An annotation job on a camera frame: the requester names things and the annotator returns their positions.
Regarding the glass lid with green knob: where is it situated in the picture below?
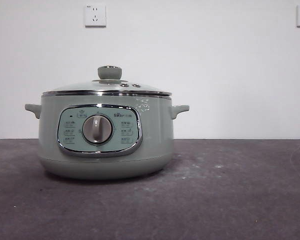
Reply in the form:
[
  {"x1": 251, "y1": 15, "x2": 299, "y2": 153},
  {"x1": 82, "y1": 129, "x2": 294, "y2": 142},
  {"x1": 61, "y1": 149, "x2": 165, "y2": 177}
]
[{"x1": 41, "y1": 65, "x2": 172, "y2": 99}]

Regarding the green electric cooking pot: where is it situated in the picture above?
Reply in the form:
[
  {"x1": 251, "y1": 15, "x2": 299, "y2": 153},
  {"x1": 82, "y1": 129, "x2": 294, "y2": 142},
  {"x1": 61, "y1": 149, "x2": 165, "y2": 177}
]
[{"x1": 24, "y1": 94, "x2": 191, "y2": 180}]

